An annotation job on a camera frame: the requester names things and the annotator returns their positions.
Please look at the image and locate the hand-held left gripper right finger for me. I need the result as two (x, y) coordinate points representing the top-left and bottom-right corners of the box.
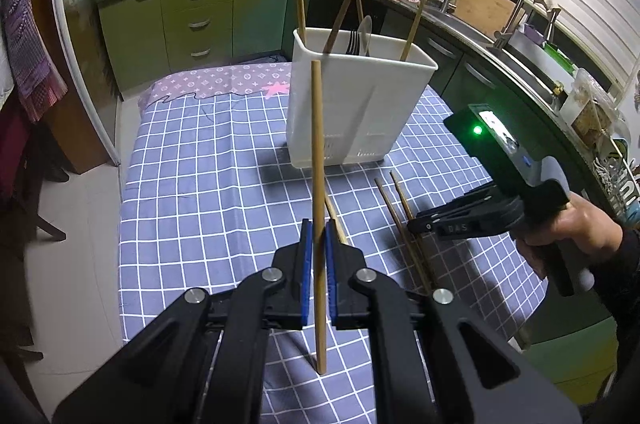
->
(324, 220), (583, 424)

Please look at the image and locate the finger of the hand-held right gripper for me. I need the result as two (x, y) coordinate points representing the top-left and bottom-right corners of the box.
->
(406, 209), (524, 241)
(414, 184), (523, 226)

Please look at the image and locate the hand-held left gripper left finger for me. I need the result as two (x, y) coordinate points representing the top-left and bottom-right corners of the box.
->
(52, 219), (315, 424)

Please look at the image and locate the white plastic utensil holder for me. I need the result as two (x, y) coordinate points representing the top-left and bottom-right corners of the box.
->
(286, 26), (440, 170)

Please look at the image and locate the clear plastic spoon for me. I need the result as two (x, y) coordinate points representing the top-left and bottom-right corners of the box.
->
(356, 15), (374, 57)

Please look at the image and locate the person's right hand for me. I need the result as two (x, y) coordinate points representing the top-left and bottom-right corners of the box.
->
(515, 193), (626, 277)

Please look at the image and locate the steel double sink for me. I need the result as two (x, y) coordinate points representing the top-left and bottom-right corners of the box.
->
(425, 9), (576, 100)

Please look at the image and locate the clear bag of food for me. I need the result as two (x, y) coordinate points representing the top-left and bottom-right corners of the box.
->
(560, 68), (626, 150)

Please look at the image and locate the green plastic container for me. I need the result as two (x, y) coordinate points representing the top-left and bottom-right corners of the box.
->
(542, 41), (576, 72)

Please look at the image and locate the blue checked tablecloth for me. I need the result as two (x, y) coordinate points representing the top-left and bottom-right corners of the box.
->
(119, 84), (551, 424)

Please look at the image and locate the printed plastic packet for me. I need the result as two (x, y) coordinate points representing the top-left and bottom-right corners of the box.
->
(592, 136), (640, 225)

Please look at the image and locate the purple plastic basket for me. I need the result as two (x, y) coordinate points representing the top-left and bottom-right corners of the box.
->
(522, 21), (544, 46)

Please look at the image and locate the tall steel faucet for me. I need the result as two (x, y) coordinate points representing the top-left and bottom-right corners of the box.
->
(492, 0), (536, 52)

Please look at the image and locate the wooden cutting board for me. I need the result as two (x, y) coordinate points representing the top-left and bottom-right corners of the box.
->
(454, 0), (518, 27)

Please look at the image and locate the pink patterned sheet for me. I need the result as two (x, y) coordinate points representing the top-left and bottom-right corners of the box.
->
(137, 61), (293, 107)

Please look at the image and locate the dark red cloth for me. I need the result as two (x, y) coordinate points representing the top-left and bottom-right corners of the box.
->
(0, 104), (68, 245)

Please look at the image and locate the glass sliding door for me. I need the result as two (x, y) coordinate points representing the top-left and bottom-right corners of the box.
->
(50, 0), (123, 167)

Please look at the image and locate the pink checked apron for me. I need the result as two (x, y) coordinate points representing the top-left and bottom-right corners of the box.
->
(0, 0), (68, 122)

